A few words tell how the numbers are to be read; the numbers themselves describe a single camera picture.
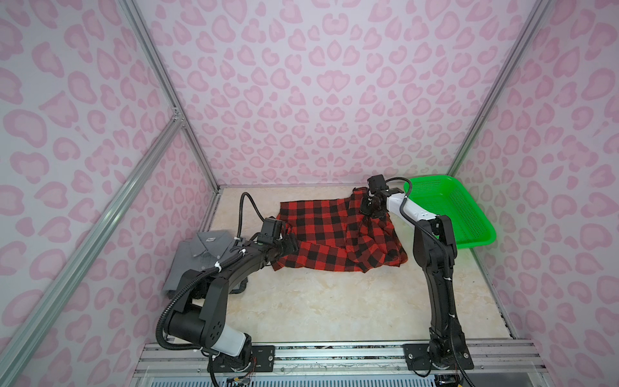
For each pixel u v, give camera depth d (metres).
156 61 0.78
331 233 1.03
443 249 0.57
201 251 0.91
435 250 0.61
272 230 0.72
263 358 0.72
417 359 0.73
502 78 0.83
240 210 0.72
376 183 0.86
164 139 0.82
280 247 0.79
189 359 0.75
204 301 0.44
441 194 1.14
